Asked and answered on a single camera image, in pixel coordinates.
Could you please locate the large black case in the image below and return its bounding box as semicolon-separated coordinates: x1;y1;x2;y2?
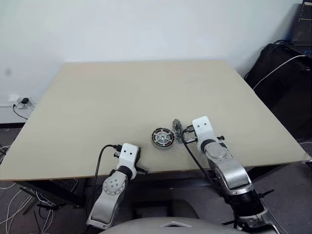
244;42;312;140

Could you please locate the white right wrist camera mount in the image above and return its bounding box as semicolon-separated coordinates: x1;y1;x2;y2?
191;116;218;148

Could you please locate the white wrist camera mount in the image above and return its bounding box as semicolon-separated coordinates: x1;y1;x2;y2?
191;116;218;148
118;142;142;177

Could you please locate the black spoked rotor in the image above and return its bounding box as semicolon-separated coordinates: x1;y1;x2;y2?
152;129;173;146

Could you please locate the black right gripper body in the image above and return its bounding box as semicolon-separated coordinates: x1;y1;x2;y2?
191;126;199;145

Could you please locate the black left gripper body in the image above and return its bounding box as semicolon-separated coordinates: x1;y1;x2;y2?
133;145;149;175

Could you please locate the dark computer monitor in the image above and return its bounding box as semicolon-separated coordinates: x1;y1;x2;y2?
291;1;312;50

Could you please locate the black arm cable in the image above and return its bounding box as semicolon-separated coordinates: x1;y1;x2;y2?
92;144;123;208
182;141;220;193

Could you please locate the light grey rounded shell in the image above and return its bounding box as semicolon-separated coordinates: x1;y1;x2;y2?
98;216;242;234

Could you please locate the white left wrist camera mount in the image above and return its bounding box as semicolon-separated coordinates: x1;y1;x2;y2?
118;142;142;177

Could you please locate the black adapter cord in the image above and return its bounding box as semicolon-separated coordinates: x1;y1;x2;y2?
12;103;29;120

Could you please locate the white floor cable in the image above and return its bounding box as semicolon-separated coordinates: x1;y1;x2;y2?
0;180;55;234

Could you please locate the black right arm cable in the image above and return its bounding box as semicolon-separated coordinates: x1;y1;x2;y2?
182;141;220;193

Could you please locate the white cable over case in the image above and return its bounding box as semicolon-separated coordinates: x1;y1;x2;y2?
252;54;310;90

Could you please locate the white wall outlet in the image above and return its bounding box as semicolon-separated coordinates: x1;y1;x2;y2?
6;96;34;109

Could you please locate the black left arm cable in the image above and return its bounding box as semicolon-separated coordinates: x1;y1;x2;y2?
92;144;123;208

